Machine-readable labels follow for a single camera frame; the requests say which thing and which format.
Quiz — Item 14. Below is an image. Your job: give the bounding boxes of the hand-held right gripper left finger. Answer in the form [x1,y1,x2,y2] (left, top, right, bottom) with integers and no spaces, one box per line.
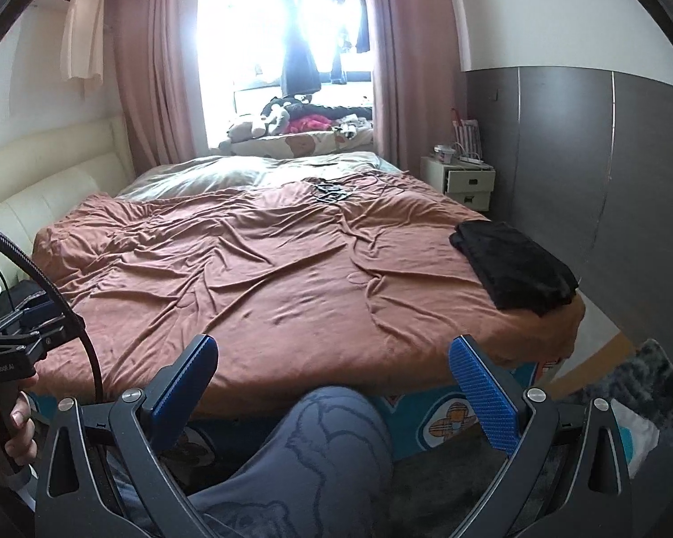
[34,333,221,538]

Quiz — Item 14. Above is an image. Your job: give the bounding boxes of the pink curtain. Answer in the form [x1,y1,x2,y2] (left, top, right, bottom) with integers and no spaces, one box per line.
[112,0,211,177]
[362,0,472,177]

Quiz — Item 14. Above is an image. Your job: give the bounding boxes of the dark long hanging garment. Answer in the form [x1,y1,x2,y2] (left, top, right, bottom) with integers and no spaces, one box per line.
[280,0,322,96]

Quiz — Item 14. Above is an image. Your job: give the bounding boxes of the black cable tangle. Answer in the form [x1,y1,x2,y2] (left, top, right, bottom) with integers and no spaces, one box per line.
[308,179,351,203]

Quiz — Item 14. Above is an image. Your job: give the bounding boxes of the teal cartoon print bed sheet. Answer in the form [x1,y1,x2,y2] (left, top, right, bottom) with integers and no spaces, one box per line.
[364,356,576,455]

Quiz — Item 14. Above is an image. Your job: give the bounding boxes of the pile of clothes and toys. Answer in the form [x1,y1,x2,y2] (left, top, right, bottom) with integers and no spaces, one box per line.
[261,98,315,135]

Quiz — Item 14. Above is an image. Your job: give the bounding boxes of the cream plush toy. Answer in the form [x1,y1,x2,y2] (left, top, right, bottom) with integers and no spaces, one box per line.
[227,117,270,143]

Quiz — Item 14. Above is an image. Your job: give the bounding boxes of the person's right leg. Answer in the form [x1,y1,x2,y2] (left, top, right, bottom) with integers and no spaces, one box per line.
[109,386,394,538]

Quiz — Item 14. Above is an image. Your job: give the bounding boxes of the white rack with pink items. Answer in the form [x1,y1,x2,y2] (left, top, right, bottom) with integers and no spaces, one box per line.
[451,106,483,161]

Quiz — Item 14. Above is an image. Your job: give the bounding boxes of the white nightstand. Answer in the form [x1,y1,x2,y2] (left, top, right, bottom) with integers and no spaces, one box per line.
[420,154,495,214]

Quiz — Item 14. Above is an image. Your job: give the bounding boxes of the dark hanging top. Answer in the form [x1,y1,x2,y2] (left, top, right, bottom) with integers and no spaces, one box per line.
[354,0,371,54]

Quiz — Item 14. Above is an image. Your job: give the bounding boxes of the brown blanket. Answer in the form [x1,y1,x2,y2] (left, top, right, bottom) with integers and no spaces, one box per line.
[31,171,587,421]

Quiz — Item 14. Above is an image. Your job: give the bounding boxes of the black pants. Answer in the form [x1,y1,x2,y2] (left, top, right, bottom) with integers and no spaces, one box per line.
[485,283,580,316]
[449,221,581,306]

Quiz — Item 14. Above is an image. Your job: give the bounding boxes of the dark clothing on windowsill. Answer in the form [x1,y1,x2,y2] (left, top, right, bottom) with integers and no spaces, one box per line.
[308,102,374,124]

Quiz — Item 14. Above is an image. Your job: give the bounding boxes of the dark hanging trousers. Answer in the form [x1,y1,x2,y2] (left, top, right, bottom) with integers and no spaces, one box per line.
[326,25,350,86]

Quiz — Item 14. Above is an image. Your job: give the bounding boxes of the person's left hand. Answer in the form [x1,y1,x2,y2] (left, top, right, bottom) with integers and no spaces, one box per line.
[4,377,41,467]

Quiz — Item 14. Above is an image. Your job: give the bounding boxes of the folded black pants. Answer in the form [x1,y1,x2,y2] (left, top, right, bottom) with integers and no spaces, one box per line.
[485,283,580,316]

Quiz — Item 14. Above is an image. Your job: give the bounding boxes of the black braided cable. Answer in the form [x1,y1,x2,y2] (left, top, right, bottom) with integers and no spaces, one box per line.
[0,220,105,399]

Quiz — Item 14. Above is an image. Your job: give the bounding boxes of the cream bear print blanket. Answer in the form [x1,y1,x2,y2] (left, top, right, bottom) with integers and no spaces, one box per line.
[219,126,376,156]

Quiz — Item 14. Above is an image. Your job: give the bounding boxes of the grey shaggy rug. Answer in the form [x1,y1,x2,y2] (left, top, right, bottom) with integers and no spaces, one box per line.
[393,339,673,538]

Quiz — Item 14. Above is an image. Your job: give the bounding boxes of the cream padded headboard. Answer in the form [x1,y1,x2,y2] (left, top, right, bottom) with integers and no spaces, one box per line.
[0,115,138,292]

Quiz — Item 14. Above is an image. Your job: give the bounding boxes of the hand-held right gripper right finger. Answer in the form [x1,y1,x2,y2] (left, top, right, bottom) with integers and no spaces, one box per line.
[447,335,634,538]

